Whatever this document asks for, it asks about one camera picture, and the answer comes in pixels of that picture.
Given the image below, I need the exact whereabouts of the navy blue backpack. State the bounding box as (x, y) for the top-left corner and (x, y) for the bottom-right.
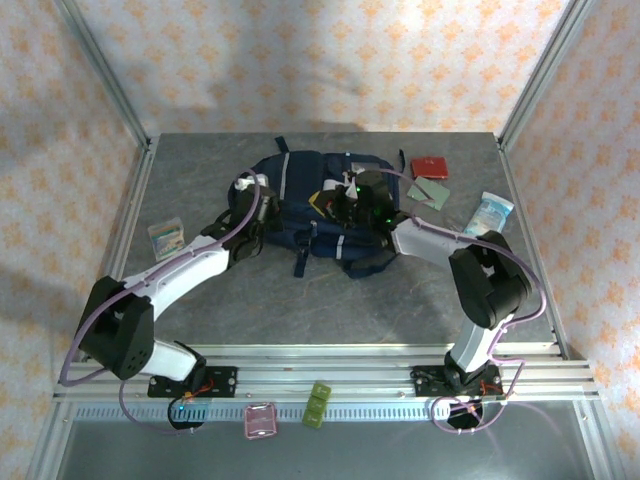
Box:
(226, 135), (407, 281)

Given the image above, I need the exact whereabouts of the grey-green card holder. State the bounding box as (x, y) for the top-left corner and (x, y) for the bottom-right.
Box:
(405, 174), (452, 212)

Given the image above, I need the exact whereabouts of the red wallet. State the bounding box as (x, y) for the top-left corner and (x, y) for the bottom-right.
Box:
(410, 155), (450, 181)

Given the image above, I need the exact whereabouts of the clear pack of sticky flags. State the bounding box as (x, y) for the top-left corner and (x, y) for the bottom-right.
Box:
(146, 216), (189, 263)

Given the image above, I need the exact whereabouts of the blue white tissue pack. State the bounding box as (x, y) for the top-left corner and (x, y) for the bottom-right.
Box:
(461, 191), (516, 237)

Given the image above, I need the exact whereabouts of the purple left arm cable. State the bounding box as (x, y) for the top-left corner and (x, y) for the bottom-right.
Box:
(58, 170), (265, 437)

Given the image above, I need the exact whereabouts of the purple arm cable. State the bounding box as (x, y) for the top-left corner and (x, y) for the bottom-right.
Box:
(376, 168), (547, 437)
(58, 170), (265, 437)

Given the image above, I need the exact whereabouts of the aluminium left side rail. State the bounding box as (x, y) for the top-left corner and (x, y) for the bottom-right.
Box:
(78, 134), (160, 362)

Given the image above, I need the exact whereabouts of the aluminium rail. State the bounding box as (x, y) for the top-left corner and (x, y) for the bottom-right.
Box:
(78, 134), (160, 362)
(492, 132), (572, 361)

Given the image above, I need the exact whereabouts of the aluminium front rail frame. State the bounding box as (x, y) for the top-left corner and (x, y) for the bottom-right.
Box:
(51, 341), (600, 404)

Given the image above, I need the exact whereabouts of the aluminium right side rail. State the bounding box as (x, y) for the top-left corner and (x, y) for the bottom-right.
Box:
(492, 132), (572, 361)

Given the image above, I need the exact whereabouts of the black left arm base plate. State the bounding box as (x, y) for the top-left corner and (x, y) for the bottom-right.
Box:
(146, 365), (239, 400)

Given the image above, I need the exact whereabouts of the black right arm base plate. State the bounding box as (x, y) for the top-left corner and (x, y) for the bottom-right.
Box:
(409, 363), (504, 400)

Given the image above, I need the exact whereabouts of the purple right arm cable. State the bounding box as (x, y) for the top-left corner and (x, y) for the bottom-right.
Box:
(376, 168), (547, 437)

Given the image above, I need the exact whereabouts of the aluminium left corner post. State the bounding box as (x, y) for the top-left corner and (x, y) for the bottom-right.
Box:
(51, 0), (154, 152)

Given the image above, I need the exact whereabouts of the aluminium corner post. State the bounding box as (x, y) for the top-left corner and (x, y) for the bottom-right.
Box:
(51, 0), (154, 152)
(496, 0), (597, 152)

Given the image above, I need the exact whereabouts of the slotted grey cable tray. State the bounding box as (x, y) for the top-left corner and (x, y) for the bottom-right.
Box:
(68, 403), (507, 423)

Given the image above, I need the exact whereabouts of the aluminium right corner post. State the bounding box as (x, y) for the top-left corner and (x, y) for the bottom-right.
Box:
(496, 0), (597, 152)

